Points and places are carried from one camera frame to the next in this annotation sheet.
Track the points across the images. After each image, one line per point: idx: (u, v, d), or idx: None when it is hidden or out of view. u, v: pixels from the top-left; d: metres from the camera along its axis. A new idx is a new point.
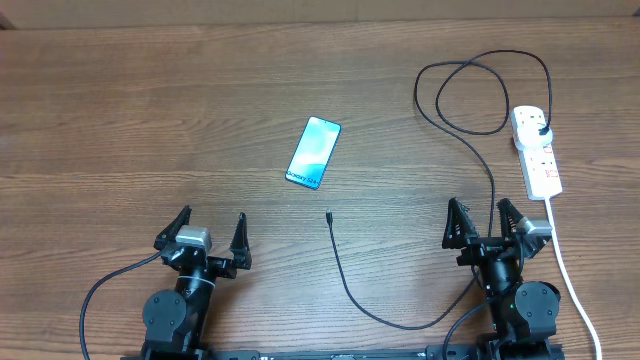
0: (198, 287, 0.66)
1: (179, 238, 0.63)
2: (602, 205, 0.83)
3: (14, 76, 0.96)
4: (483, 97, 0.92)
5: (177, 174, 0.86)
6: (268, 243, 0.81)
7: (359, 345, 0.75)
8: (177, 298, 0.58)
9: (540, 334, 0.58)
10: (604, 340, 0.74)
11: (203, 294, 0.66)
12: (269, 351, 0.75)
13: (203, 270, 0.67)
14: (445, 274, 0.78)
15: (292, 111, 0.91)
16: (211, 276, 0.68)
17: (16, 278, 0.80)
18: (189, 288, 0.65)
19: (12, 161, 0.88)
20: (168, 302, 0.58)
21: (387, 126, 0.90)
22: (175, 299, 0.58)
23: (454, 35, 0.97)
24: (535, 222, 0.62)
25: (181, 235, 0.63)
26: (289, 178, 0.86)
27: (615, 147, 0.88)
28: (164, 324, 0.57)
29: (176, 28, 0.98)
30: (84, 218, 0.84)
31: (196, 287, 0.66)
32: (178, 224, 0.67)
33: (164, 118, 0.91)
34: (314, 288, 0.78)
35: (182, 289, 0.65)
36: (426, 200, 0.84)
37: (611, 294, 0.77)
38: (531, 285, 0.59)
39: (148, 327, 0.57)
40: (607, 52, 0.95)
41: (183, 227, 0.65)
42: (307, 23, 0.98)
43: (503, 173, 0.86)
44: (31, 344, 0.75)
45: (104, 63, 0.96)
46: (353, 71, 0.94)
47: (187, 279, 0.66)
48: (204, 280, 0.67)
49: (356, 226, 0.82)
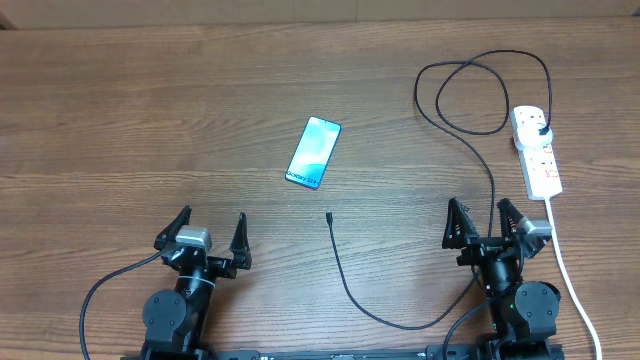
0: (198, 287, 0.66)
1: (179, 238, 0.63)
2: (602, 205, 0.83)
3: (14, 76, 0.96)
4: (483, 97, 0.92)
5: (177, 174, 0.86)
6: (268, 243, 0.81)
7: (359, 345, 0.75)
8: (177, 298, 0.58)
9: (540, 334, 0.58)
10: (604, 340, 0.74)
11: (203, 294, 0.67)
12: (269, 351, 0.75)
13: (203, 271, 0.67)
14: (446, 274, 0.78)
15: (292, 111, 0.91)
16: (211, 276, 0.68)
17: (16, 278, 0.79)
18: (189, 288, 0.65)
19: (12, 161, 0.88)
20: (168, 302, 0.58)
21: (387, 126, 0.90)
22: (175, 299, 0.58)
23: (454, 35, 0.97)
24: (535, 222, 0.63)
25: (181, 236, 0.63)
26: (289, 178, 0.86)
27: (615, 147, 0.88)
28: (165, 324, 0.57)
29: (176, 28, 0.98)
30: (84, 218, 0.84)
31: (196, 287, 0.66)
32: (178, 224, 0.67)
33: (164, 118, 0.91)
34: (314, 288, 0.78)
35: (182, 289, 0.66)
36: (426, 200, 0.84)
37: (611, 294, 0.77)
38: (531, 285, 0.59)
39: (149, 327, 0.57)
40: (607, 52, 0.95)
41: (183, 227, 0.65)
42: (307, 23, 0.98)
43: (503, 173, 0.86)
44: (31, 344, 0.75)
45: (104, 63, 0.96)
46: (353, 71, 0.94)
47: (187, 279, 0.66)
48: (205, 280, 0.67)
49: (356, 226, 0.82)
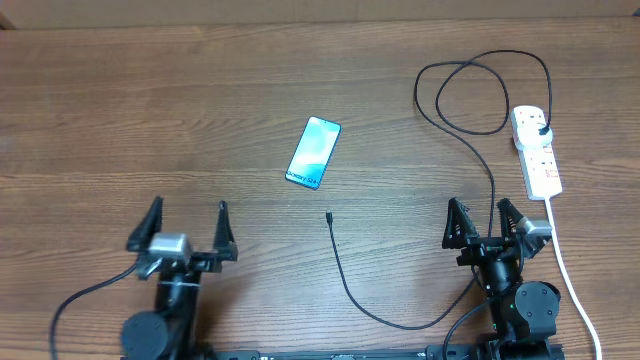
0: (180, 296, 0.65)
1: (155, 250, 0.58)
2: (602, 205, 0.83)
3: (14, 76, 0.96)
4: (483, 97, 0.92)
5: (177, 174, 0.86)
6: (267, 243, 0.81)
7: (359, 345, 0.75)
8: (157, 322, 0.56)
9: (541, 334, 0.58)
10: (604, 340, 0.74)
11: (186, 299, 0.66)
12: (269, 351, 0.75)
13: (183, 276, 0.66)
14: (445, 274, 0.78)
15: (292, 111, 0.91)
16: (193, 278, 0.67)
17: (16, 279, 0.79)
18: (171, 296, 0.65)
19: (12, 161, 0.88)
20: (148, 325, 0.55)
21: (387, 126, 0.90)
22: (156, 323, 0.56)
23: (454, 35, 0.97)
24: (535, 222, 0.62)
25: (155, 247, 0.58)
26: (289, 178, 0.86)
27: (615, 147, 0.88)
28: (145, 349, 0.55)
29: (177, 28, 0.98)
30: (84, 218, 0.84)
31: (178, 295, 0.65)
32: (148, 226, 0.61)
33: (164, 118, 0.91)
34: (313, 288, 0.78)
35: (164, 297, 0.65)
36: (426, 200, 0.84)
37: (611, 294, 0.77)
38: (531, 285, 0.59)
39: (129, 354, 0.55)
40: (607, 52, 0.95)
41: (156, 234, 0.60)
42: (307, 23, 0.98)
43: (503, 173, 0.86)
44: (31, 344, 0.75)
45: (104, 64, 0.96)
46: (353, 71, 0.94)
47: (168, 286, 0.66)
48: (186, 284, 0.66)
49: (356, 226, 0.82)
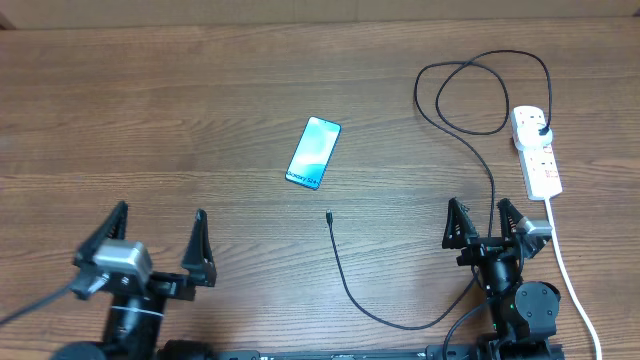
0: (134, 326, 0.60)
1: (101, 259, 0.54)
2: (601, 205, 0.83)
3: (14, 76, 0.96)
4: (483, 97, 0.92)
5: (177, 174, 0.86)
6: (267, 243, 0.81)
7: (359, 345, 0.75)
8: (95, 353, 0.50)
9: (541, 334, 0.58)
10: (604, 341, 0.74)
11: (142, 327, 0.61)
12: (269, 352, 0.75)
13: (141, 300, 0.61)
14: (445, 274, 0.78)
15: (292, 111, 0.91)
16: (154, 303, 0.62)
17: (16, 278, 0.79)
18: (125, 325, 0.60)
19: (12, 161, 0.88)
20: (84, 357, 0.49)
21: (386, 126, 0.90)
22: (93, 357, 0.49)
23: (454, 35, 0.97)
24: (535, 222, 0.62)
25: (101, 258, 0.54)
26: (289, 178, 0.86)
27: (615, 147, 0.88)
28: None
29: (176, 28, 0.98)
30: (84, 218, 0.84)
31: (133, 322, 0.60)
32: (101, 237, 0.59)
33: (164, 118, 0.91)
34: (314, 288, 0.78)
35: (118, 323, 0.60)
36: (426, 200, 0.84)
37: (611, 295, 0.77)
38: (531, 285, 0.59)
39: None
40: (607, 53, 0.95)
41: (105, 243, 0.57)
42: (307, 23, 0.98)
43: (503, 173, 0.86)
44: (31, 344, 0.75)
45: (104, 63, 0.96)
46: (353, 71, 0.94)
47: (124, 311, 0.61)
48: (143, 311, 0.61)
49: (356, 226, 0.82)
